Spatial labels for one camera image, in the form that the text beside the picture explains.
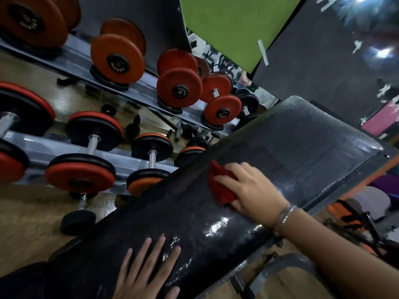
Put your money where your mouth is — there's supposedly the medium black and orange dumbbell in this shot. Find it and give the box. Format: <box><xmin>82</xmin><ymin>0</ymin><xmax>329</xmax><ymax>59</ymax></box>
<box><xmin>126</xmin><ymin>132</ymin><xmax>174</xmax><ymax>197</ymax></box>

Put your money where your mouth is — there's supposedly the small red dumbbell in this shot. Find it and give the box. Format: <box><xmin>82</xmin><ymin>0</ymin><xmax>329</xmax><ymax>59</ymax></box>
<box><xmin>200</xmin><ymin>74</ymin><xmax>243</xmax><ymax>126</ymax></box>

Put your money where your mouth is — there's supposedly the large black and red dumbbell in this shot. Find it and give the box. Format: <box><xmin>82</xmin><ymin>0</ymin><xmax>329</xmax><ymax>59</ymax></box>
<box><xmin>45</xmin><ymin>110</ymin><xmax>124</xmax><ymax>194</ymax></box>

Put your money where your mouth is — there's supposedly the huge black and red dumbbell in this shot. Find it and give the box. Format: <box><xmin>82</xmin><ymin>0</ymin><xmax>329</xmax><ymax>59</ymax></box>
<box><xmin>0</xmin><ymin>81</ymin><xmax>57</xmax><ymax>185</ymax></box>

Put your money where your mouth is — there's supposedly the silver bracelet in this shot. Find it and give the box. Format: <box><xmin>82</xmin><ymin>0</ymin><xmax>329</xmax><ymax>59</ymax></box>
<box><xmin>273</xmin><ymin>204</ymin><xmax>298</xmax><ymax>236</ymax></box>

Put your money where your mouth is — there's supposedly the white exercise ball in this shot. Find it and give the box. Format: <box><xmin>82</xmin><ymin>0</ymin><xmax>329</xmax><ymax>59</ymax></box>
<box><xmin>352</xmin><ymin>186</ymin><xmax>391</xmax><ymax>220</ymax></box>

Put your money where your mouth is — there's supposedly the black dumbbell with steel handle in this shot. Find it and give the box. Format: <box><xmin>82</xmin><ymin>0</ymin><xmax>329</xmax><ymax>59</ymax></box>
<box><xmin>60</xmin><ymin>193</ymin><xmax>97</xmax><ymax>237</ymax></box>

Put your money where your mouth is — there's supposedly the grey metal bench frame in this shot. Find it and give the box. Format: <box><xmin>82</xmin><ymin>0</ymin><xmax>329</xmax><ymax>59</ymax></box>
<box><xmin>229</xmin><ymin>146</ymin><xmax>399</xmax><ymax>299</ymax></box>

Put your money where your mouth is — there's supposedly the purple exercise ball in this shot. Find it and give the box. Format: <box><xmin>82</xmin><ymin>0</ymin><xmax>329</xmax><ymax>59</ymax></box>
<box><xmin>370</xmin><ymin>172</ymin><xmax>399</xmax><ymax>200</ymax></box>

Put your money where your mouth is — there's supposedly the black and orange exercise machine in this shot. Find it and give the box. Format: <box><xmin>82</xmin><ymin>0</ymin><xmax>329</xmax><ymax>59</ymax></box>
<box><xmin>324</xmin><ymin>199</ymin><xmax>399</xmax><ymax>268</ymax></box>

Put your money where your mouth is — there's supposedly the person's right forearm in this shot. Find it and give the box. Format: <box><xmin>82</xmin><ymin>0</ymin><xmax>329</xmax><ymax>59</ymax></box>
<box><xmin>280</xmin><ymin>208</ymin><xmax>399</xmax><ymax>299</ymax></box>

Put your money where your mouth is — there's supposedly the red cleaning cloth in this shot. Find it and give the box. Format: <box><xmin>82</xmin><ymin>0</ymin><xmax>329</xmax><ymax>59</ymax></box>
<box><xmin>208</xmin><ymin>160</ymin><xmax>239</xmax><ymax>212</ymax></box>

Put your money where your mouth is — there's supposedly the small black and orange dumbbell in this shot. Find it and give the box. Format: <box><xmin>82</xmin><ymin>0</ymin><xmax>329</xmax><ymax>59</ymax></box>
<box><xmin>174</xmin><ymin>138</ymin><xmax>209</xmax><ymax>167</ymax></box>

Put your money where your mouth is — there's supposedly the black padded bench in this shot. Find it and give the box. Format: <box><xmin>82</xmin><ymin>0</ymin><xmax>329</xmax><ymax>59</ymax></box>
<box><xmin>47</xmin><ymin>96</ymin><xmax>384</xmax><ymax>299</ymax></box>

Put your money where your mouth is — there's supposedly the black kettlebell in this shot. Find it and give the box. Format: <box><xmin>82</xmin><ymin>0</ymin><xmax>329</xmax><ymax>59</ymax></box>
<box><xmin>125</xmin><ymin>115</ymin><xmax>141</xmax><ymax>142</ymax></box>

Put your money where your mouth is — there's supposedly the person's left hand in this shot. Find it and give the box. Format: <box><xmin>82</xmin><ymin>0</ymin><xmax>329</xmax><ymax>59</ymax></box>
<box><xmin>112</xmin><ymin>236</ymin><xmax>182</xmax><ymax>299</ymax></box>

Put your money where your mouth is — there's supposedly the grey dumbbell rack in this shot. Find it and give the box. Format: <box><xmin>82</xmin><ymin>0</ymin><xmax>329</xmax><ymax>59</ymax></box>
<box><xmin>0</xmin><ymin>34</ymin><xmax>238</xmax><ymax>196</ymax></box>

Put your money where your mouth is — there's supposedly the white tape strip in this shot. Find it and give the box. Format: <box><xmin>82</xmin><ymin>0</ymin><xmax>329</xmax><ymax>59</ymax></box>
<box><xmin>257</xmin><ymin>39</ymin><xmax>269</xmax><ymax>66</ymax></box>

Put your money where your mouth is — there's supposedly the pink mat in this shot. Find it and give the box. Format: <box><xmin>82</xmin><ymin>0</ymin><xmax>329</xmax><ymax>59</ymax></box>
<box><xmin>361</xmin><ymin>100</ymin><xmax>399</xmax><ymax>138</ymax></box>

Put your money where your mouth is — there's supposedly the medium red dumbbell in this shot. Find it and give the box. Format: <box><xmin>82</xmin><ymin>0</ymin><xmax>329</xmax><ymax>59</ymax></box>
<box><xmin>156</xmin><ymin>48</ymin><xmax>210</xmax><ymax>109</ymax></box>

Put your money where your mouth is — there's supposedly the person's right hand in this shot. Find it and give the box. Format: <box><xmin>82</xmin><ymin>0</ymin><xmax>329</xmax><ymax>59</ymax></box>
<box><xmin>213</xmin><ymin>162</ymin><xmax>289</xmax><ymax>229</ymax></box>

